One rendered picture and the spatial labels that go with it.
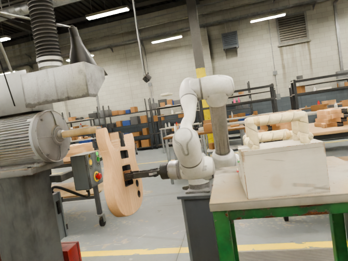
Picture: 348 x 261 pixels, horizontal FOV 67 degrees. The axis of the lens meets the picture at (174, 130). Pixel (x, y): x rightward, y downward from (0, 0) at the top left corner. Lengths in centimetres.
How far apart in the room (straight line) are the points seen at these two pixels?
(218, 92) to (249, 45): 1096
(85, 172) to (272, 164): 101
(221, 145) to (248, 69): 1061
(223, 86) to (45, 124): 95
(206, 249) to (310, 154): 122
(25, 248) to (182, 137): 94
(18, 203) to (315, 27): 1257
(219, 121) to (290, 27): 1128
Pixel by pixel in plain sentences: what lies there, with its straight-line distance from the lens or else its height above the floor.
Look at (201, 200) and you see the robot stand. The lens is 186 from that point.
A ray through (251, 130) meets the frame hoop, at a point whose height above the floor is 117.
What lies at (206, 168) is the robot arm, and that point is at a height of 101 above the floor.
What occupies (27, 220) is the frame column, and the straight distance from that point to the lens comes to 147.
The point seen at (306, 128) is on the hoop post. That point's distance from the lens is 99.
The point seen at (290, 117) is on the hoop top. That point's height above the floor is 120.
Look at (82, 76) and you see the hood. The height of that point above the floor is 147.
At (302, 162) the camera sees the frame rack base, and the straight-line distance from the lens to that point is 99.
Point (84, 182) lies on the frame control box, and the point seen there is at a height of 97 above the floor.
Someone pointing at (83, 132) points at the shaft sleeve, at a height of 125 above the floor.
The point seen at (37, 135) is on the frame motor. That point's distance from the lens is 130.
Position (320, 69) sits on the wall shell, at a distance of 1283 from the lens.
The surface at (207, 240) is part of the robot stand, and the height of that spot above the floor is 38.
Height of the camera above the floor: 126
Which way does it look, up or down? 3 degrees down
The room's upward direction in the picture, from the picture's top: 8 degrees counter-clockwise
